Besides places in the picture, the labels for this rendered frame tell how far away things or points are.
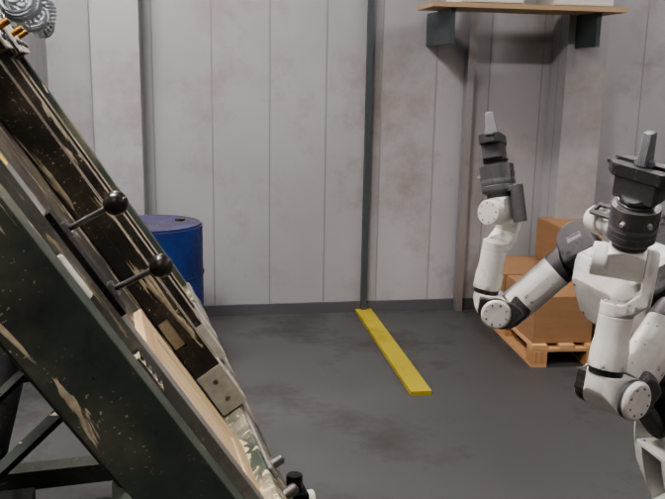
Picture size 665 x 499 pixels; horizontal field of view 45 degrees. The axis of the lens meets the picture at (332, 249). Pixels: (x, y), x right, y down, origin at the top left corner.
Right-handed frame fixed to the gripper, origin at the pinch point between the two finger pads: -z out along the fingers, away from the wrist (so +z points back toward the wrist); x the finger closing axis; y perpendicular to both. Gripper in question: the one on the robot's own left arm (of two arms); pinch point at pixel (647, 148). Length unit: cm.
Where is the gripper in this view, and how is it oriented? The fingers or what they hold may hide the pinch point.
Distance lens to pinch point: 153.1
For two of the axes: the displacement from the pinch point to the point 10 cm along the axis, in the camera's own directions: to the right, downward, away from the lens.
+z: 0.1, 8.8, 4.7
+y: 7.1, -3.4, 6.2
